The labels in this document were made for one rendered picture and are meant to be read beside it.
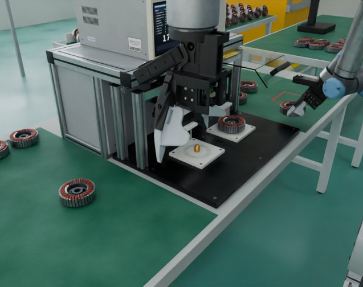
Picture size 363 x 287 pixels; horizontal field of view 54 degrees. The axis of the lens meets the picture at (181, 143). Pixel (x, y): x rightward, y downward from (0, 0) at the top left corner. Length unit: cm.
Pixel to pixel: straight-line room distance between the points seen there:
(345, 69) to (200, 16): 90
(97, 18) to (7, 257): 83
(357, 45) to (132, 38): 73
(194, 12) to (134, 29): 75
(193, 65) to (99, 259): 61
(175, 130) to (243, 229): 167
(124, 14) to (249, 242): 139
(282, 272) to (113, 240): 116
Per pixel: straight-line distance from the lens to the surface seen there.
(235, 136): 145
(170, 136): 54
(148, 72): 59
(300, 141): 154
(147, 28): 120
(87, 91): 132
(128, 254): 98
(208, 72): 52
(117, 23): 130
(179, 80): 53
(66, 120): 151
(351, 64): 134
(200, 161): 127
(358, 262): 79
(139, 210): 111
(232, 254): 202
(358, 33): 131
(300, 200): 247
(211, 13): 51
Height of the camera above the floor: 146
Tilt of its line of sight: 29 degrees down
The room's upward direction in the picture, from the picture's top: straight up
